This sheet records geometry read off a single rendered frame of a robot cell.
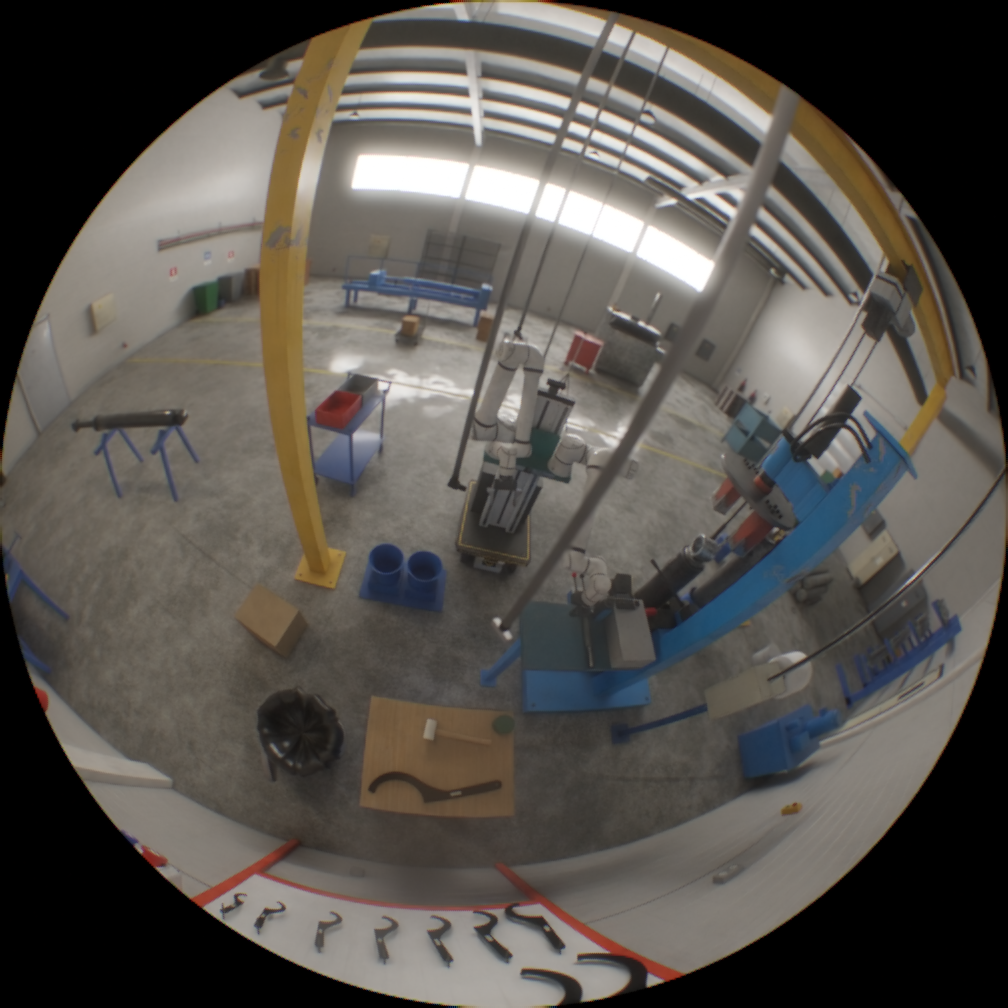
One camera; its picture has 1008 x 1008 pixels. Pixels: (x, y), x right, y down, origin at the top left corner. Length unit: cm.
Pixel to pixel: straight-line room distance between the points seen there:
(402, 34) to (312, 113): 410
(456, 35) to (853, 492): 573
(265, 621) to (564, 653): 210
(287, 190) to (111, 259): 901
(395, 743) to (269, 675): 147
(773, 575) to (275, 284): 262
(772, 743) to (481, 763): 309
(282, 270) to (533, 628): 216
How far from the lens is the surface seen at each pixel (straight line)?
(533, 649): 181
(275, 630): 266
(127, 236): 1075
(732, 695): 212
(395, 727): 172
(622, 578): 245
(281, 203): 168
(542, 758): 287
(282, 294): 169
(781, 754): 404
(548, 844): 298
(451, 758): 173
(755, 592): 180
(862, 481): 162
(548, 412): 239
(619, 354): 962
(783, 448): 188
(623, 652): 191
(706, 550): 214
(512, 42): 539
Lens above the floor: 266
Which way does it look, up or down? 43 degrees down
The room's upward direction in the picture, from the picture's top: 22 degrees clockwise
